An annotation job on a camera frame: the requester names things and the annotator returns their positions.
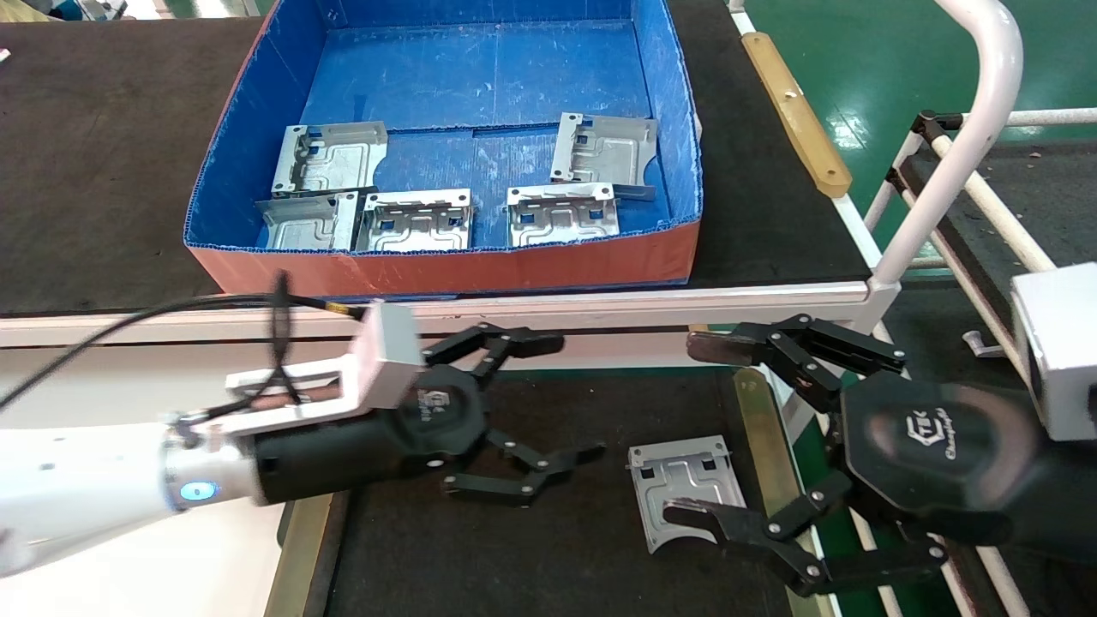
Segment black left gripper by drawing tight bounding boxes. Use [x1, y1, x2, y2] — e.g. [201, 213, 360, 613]
[253, 323, 608, 508]

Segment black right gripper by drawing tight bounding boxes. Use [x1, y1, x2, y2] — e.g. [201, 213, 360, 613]
[660, 314, 1053, 599]

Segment silver stamped metal bracket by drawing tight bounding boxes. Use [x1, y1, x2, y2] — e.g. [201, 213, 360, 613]
[255, 190, 361, 252]
[627, 435, 747, 555]
[549, 112, 658, 201]
[272, 122, 388, 200]
[506, 183, 620, 249]
[354, 189, 473, 254]

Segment blue corrugated plastic box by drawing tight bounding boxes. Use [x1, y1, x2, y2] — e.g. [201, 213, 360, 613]
[183, 0, 704, 305]

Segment brass guide strip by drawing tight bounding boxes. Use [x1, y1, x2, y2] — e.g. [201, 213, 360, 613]
[264, 493, 340, 617]
[733, 367, 836, 617]

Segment small black work mat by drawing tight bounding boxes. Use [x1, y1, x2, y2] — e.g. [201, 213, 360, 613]
[279, 368, 794, 617]

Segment small metal hook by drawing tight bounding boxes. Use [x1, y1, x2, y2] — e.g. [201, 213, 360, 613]
[962, 330, 1009, 360]

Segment thin white rack tube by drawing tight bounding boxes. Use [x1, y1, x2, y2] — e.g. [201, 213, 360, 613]
[864, 133, 926, 234]

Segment cream diagonal rack tube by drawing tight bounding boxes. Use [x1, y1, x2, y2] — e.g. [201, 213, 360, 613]
[926, 129, 1057, 275]

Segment long yellow wooden strip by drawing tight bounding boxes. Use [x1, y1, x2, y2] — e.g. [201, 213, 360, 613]
[740, 32, 853, 200]

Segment black tube clamp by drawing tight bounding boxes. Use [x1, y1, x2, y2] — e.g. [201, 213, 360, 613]
[910, 110, 962, 145]

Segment dark rack mat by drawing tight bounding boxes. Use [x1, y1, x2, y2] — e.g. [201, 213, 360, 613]
[896, 141, 1097, 344]

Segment horizontal white rack tube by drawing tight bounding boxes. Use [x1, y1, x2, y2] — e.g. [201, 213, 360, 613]
[956, 107, 1097, 129]

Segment large black table mat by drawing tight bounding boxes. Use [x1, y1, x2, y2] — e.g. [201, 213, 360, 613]
[0, 0, 872, 314]

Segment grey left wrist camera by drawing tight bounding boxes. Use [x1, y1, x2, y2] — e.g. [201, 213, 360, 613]
[225, 302, 426, 438]

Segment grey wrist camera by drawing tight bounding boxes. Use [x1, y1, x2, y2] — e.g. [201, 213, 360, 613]
[1010, 262, 1097, 443]
[225, 302, 426, 438]

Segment white table edge rail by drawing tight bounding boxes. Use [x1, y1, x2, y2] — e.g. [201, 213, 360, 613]
[0, 281, 899, 348]

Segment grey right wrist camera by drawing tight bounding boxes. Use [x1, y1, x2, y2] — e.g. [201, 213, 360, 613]
[1010, 262, 1097, 443]

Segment curved white tube frame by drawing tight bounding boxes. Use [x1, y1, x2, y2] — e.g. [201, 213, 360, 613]
[870, 0, 1023, 288]

